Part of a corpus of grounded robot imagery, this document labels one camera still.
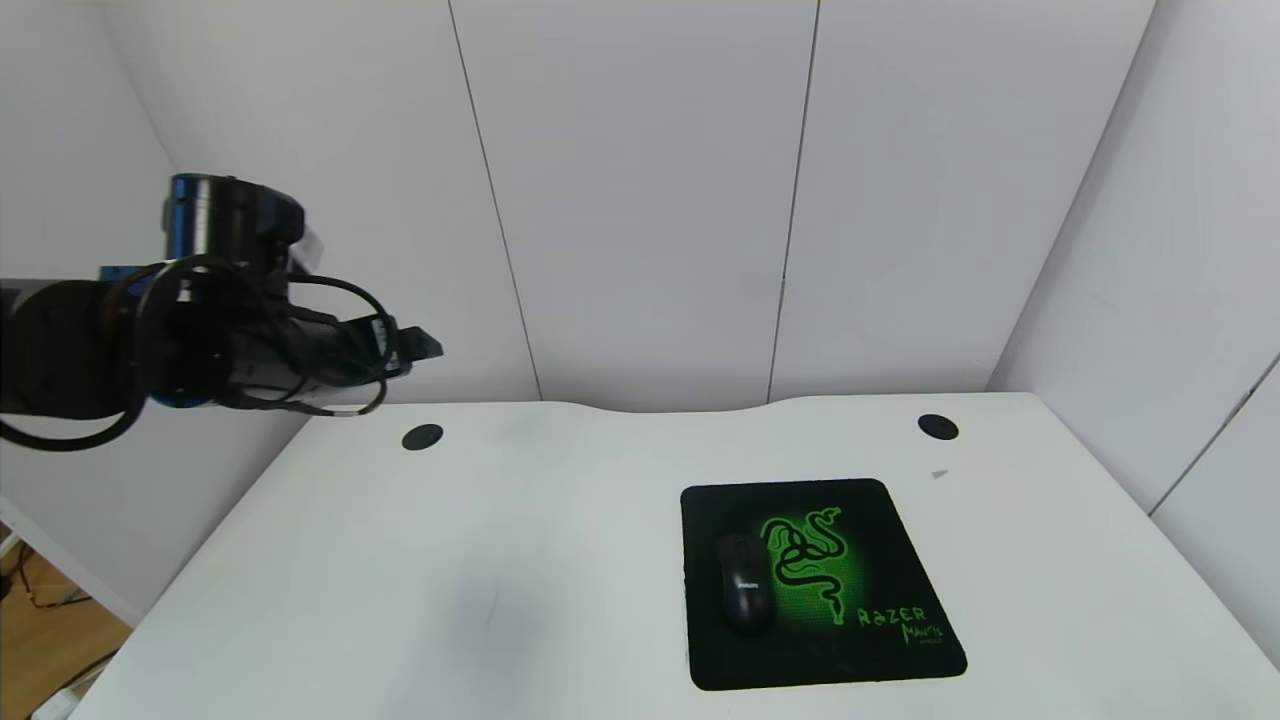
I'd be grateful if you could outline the black computer mouse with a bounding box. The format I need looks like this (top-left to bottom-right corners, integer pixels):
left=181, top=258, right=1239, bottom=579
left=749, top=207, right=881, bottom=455
left=714, top=532, right=775, bottom=637

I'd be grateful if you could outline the thin black floor cable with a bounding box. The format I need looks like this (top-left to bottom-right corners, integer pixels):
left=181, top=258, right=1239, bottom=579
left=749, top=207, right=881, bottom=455
left=0, top=545, right=97, bottom=613

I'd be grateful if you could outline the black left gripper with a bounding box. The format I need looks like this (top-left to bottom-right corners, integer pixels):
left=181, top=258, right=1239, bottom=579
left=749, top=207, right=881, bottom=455
left=289, top=313, right=444, bottom=392

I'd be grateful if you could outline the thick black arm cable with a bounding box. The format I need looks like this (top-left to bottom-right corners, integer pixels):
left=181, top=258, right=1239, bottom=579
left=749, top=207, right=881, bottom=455
left=0, top=398, right=153, bottom=453

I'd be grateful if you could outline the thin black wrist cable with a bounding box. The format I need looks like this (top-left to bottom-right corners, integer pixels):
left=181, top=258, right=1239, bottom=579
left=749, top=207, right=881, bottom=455
left=150, top=255, right=401, bottom=418

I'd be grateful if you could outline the black green snake mouse pad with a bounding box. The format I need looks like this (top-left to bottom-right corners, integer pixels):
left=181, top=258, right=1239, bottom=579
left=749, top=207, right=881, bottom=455
left=680, top=478, right=968, bottom=692

